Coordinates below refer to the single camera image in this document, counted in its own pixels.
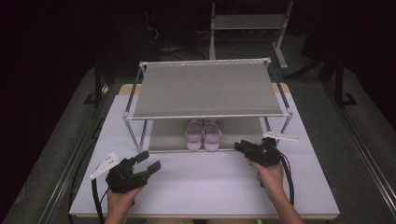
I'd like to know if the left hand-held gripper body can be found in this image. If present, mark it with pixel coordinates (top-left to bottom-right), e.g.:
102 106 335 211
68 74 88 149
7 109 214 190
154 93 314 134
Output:
90 151 150 194

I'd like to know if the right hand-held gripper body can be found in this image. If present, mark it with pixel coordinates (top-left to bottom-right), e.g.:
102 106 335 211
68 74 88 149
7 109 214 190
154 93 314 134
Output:
244 131 300 168

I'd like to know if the pink sandal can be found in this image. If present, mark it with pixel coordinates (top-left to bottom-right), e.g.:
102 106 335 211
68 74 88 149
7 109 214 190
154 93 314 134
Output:
203 119 224 153
184 119 205 152

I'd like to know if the grey fabric metal shoe rack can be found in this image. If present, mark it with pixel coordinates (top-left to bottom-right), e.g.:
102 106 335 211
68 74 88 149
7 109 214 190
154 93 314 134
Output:
121 57 294 154

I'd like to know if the person's left hand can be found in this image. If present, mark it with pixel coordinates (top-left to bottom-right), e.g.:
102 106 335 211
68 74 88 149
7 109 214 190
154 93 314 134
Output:
106 167 146 217

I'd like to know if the person's right hand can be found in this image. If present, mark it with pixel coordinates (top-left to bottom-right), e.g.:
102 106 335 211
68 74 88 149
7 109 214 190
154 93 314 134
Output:
247 158 287 198

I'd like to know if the white table mat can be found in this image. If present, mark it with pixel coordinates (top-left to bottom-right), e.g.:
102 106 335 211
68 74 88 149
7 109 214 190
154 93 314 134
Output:
68 91 341 217

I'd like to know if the black floor stand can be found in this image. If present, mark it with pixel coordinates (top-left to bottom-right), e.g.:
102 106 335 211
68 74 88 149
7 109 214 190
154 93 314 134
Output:
323 57 359 108
83 57 110 109

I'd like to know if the white metal stand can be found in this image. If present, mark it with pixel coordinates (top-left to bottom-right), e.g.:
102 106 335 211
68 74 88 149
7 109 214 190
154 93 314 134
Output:
208 0 295 70

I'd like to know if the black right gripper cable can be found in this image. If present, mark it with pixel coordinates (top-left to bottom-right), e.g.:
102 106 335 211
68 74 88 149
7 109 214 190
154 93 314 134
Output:
276 150 296 207

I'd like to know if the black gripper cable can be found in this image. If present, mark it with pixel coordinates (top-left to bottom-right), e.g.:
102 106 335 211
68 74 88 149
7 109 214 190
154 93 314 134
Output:
91 177 110 224
276 150 296 207

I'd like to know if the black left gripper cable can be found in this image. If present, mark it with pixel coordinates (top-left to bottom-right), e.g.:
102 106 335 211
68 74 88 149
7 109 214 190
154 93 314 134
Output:
91 177 110 224

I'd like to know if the metal floor rail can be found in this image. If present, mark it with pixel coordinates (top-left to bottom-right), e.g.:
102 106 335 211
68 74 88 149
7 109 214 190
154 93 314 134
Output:
321 82 396 217
36 83 117 224

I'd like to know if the tangle of floor cables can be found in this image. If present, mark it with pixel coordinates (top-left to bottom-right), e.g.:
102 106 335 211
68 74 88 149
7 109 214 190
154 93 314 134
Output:
145 26 213 62

